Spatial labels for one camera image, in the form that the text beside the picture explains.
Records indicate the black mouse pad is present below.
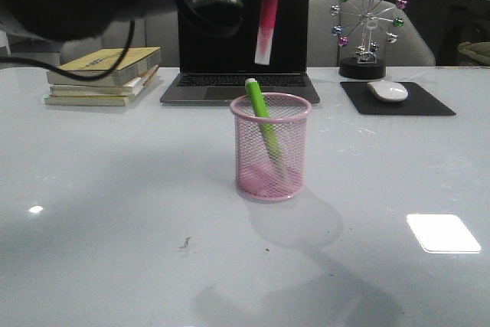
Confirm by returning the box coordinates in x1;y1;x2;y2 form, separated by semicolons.
340;81;456;116

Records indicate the olive cushion seat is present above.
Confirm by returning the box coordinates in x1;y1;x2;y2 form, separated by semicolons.
458;41;489;67

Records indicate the bottom book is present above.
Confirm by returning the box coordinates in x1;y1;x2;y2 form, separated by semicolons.
44;93;139;106

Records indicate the middle book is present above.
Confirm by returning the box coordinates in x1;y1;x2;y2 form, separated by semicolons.
50;65;158;97

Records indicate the grey laptop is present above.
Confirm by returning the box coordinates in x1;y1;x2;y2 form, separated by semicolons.
160;0;320;106

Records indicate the ferris wheel desk ornament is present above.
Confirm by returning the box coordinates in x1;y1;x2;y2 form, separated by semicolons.
330;0;408;80

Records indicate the yellow top book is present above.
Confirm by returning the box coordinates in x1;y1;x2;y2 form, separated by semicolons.
47;47;162;88

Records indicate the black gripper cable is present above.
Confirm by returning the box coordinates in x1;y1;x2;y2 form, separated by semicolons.
0;18;137;81

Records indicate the pink mesh pen holder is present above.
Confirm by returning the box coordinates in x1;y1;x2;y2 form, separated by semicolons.
230;93;312;201

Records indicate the white computer mouse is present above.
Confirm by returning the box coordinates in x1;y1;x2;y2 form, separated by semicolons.
367;80;409;103

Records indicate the pink marker pen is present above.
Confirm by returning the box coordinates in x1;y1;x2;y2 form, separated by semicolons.
254;0;279;65

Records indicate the green marker pen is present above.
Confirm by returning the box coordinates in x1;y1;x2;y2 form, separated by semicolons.
245;78;286;180

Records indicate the right grey armchair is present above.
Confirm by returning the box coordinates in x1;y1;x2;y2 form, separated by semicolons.
307;0;436;67

